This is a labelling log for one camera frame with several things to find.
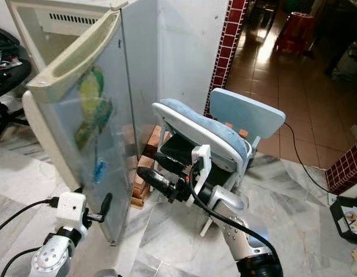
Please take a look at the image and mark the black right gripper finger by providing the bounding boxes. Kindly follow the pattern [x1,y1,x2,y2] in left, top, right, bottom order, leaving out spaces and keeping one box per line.
[159,154,190,175]
[138,167,176,201]

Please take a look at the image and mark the red brick stack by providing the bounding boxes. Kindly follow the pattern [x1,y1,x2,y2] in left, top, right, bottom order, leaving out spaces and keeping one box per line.
[131,126,161,208]

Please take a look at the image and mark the white folding chair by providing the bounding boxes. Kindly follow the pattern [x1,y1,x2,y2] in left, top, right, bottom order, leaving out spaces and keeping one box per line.
[146,98,251,237]

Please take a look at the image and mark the light blue chair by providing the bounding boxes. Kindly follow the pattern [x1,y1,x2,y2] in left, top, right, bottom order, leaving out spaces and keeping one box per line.
[209,88,287,159]

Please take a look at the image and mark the black office chair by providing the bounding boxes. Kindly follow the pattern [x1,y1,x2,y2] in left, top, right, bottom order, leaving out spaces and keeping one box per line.
[0,26,32,145]

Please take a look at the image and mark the black tray with items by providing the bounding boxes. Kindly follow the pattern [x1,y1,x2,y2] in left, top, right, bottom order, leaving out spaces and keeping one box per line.
[329,193,357,243]

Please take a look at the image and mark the red plastic stool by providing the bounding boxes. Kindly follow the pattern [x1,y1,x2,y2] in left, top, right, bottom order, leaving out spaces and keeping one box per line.
[276,12,317,55]

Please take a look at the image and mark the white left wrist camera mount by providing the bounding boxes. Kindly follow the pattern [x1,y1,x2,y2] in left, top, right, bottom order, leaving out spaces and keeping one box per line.
[57,192,89,230]

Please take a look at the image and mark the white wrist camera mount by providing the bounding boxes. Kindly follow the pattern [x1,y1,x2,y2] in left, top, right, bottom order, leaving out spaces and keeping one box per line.
[57,192,89,230]
[187,144,212,209]

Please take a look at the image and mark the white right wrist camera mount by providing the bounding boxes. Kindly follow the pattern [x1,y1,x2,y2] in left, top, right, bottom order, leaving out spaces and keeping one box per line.
[187,144,212,209]

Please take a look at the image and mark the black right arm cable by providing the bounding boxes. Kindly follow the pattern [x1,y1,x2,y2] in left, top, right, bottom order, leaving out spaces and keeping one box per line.
[193,163,283,272]

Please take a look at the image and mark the black power cord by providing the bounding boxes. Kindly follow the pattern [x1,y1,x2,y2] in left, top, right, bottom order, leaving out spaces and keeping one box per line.
[282,121,332,194]

